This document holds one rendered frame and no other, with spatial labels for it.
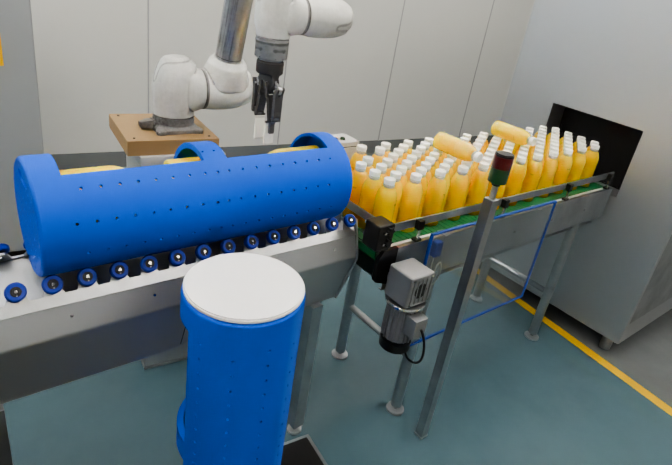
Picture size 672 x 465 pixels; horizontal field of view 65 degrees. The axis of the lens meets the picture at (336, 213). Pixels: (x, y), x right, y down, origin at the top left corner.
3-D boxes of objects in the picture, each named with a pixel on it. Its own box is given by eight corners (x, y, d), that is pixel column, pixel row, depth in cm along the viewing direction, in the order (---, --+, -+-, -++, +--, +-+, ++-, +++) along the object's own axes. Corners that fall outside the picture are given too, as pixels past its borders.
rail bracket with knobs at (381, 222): (357, 243, 177) (362, 215, 173) (372, 239, 181) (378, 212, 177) (376, 257, 170) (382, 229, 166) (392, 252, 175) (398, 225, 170)
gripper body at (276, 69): (250, 55, 145) (248, 89, 149) (266, 62, 139) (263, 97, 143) (274, 55, 149) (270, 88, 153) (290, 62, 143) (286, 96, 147)
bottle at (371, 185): (378, 228, 188) (387, 180, 180) (359, 229, 185) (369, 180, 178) (370, 219, 194) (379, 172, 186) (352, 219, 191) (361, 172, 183)
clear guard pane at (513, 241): (403, 346, 202) (432, 235, 181) (521, 295, 249) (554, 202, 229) (404, 347, 201) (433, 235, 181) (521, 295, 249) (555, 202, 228)
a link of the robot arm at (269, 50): (266, 40, 136) (264, 63, 138) (296, 41, 141) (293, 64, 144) (249, 33, 142) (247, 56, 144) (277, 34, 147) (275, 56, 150)
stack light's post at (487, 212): (414, 433, 224) (483, 196, 177) (420, 429, 226) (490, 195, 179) (420, 439, 221) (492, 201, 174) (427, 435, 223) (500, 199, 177)
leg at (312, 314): (284, 427, 216) (303, 300, 189) (296, 422, 220) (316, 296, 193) (292, 437, 212) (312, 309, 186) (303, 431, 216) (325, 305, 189)
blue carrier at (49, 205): (20, 242, 139) (8, 138, 126) (296, 196, 191) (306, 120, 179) (46, 301, 119) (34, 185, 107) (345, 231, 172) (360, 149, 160)
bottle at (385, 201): (365, 233, 183) (375, 184, 175) (373, 226, 189) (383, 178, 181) (384, 240, 180) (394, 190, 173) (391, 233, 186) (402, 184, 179)
